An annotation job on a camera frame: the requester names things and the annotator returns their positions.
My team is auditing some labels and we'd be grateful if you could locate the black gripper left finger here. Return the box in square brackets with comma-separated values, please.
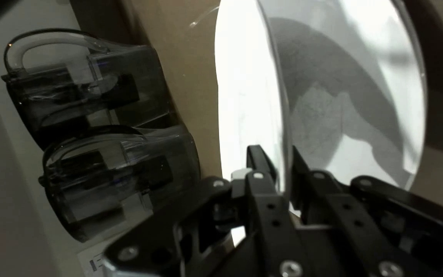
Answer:
[228, 143, 316, 277]

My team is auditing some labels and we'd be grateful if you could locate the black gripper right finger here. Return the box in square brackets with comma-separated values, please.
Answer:
[288, 146, 387, 277]

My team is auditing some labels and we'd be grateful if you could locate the white dinner plate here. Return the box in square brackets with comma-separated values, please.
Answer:
[212, 0, 428, 203]

